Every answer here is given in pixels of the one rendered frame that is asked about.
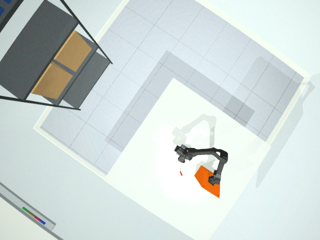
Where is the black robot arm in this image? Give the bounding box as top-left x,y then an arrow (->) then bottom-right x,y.
175,146 -> 229,186

